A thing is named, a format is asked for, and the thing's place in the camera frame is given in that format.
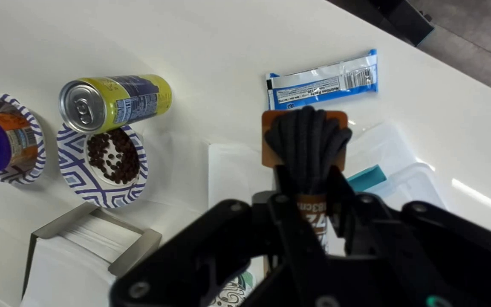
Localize metal napkin dispenser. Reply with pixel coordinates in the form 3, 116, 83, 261
18, 201, 163, 307

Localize brown snack bar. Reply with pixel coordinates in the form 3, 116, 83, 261
259, 107, 351, 252

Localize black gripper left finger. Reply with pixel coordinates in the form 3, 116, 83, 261
107, 106, 337, 307

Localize blue patterned paper plate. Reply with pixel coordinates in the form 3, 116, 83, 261
54, 123, 149, 211

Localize patterned paper cup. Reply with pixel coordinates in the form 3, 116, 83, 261
209, 268, 270, 307

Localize brown coffee beans pile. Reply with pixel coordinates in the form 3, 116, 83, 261
85, 126, 143, 186

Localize clear plastic storage box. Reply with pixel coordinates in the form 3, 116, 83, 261
335, 119, 450, 228

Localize yellow blue drink can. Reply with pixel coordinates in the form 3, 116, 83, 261
57, 71, 175, 136

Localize teal packet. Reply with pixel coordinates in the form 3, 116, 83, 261
346, 163, 390, 194

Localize purple bowl on patterned plate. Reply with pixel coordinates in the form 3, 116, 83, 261
0, 90, 49, 187

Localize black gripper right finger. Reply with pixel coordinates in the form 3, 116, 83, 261
306, 106, 491, 307

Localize blue snack bar wrapper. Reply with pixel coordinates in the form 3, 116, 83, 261
264, 46, 381, 112

